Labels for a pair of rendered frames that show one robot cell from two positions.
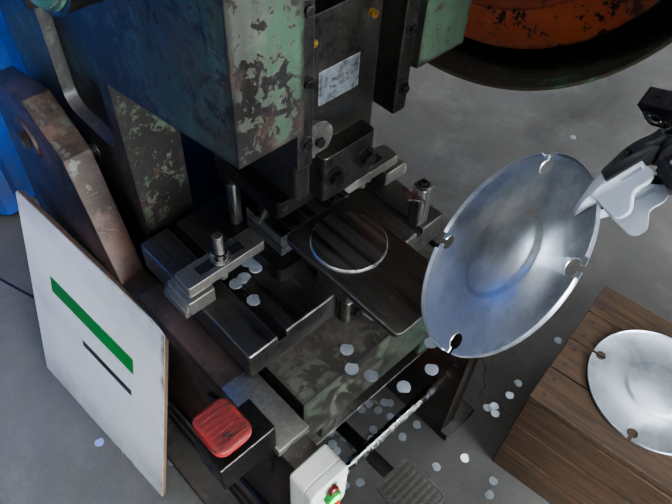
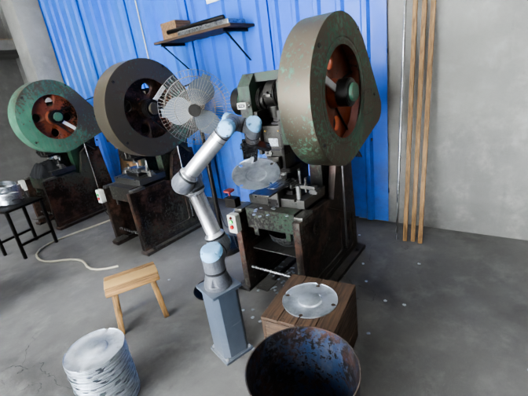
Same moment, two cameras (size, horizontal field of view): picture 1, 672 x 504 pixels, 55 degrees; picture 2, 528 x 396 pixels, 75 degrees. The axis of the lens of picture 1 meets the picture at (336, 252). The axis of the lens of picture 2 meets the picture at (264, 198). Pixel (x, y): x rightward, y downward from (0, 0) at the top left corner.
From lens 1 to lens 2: 2.20 m
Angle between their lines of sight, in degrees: 71
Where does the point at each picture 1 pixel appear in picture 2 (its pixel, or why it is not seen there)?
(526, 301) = (240, 173)
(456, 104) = (504, 277)
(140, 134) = not seen: hidden behind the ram
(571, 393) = (297, 281)
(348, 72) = (275, 141)
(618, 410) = (295, 291)
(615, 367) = (314, 289)
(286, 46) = not seen: hidden behind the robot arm
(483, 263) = (254, 177)
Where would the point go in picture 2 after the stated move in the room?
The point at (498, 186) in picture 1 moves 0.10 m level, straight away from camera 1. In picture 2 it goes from (276, 172) to (293, 170)
